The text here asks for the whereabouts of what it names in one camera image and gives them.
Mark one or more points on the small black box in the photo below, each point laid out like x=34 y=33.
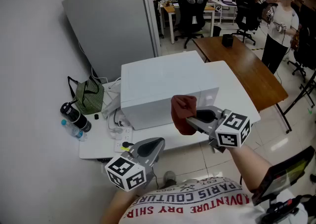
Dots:
x=227 y=41

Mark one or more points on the chest-mounted black screen device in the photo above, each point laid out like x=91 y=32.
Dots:
x=284 y=173

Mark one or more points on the small black cap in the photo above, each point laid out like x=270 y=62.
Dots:
x=96 y=116

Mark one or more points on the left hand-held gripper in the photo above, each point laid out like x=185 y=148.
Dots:
x=130 y=168

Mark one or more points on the black plug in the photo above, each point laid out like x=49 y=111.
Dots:
x=127 y=144

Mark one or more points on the black chest mount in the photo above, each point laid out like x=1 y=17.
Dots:
x=281 y=209

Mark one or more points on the clear plastic water bottle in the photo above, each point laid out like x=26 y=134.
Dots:
x=74 y=130

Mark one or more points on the wooden desk with white legs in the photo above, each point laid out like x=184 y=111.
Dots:
x=170 y=9

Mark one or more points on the grey flat board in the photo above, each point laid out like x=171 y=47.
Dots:
x=111 y=102

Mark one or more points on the person's white printed shirt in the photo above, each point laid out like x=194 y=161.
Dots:
x=197 y=208

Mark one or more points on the black waste bin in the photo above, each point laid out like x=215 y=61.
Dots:
x=217 y=31

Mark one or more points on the grey partition panel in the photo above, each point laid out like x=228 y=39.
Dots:
x=111 y=25

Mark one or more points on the green striped bag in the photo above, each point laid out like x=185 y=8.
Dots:
x=90 y=97

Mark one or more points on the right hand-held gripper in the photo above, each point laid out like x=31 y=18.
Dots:
x=232 y=129

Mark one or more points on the person's grey shoe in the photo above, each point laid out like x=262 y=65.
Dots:
x=169 y=178

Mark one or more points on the brown wooden table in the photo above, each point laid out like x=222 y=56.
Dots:
x=244 y=70

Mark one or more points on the black office chair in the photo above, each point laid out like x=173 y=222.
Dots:
x=248 y=13
x=191 y=15
x=306 y=40

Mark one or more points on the black thermos bottle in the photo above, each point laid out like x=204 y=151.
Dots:
x=77 y=118

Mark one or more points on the red-brown cloth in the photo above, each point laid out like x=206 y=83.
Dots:
x=181 y=114

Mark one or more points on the white microwave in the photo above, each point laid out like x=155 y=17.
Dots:
x=160 y=82

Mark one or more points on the person's right forearm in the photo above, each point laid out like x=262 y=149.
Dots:
x=249 y=165

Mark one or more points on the person's left forearm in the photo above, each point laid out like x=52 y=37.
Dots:
x=114 y=207

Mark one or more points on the white power strip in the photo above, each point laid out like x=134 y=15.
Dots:
x=124 y=135

